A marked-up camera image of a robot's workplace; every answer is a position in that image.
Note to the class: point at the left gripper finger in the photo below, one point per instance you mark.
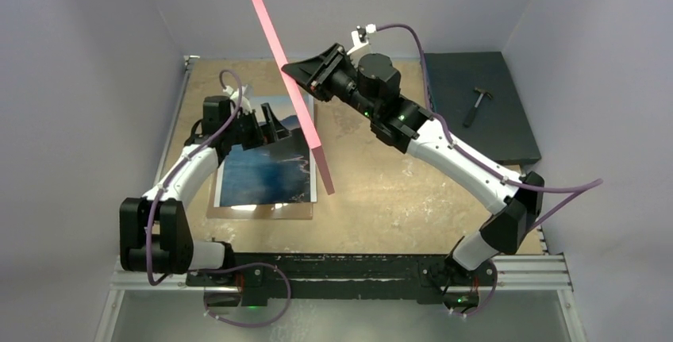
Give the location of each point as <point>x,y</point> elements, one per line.
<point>249,120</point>
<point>272,129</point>

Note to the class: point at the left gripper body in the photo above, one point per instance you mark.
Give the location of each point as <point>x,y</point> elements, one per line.
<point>249,138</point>

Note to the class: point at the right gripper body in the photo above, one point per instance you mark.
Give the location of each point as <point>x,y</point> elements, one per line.
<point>337,77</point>

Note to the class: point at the pink picture frame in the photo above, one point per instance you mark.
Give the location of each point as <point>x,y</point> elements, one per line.
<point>295,93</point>

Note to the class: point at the seascape photo print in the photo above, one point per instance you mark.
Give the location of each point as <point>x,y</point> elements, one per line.
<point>283,172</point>

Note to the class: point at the brown cardboard backing board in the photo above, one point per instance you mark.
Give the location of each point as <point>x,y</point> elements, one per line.
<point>257,212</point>

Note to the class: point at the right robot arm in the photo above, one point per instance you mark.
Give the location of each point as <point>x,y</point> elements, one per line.
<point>372,87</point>

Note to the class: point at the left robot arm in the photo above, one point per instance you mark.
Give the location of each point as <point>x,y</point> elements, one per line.
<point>155,235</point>

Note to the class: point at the small hammer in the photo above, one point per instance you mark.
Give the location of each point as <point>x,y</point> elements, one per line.
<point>472,112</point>

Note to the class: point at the dark blue box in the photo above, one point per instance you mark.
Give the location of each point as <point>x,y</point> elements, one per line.
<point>501,129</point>

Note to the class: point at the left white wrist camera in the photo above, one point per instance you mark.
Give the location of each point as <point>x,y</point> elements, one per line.
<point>239,97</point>

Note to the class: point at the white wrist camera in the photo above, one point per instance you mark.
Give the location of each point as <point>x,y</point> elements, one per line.
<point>360,39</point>
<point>239,97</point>

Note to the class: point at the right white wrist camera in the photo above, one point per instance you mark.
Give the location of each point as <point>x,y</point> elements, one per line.
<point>360,39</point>

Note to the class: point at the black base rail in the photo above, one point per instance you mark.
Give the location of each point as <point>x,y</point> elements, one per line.
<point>423,278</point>

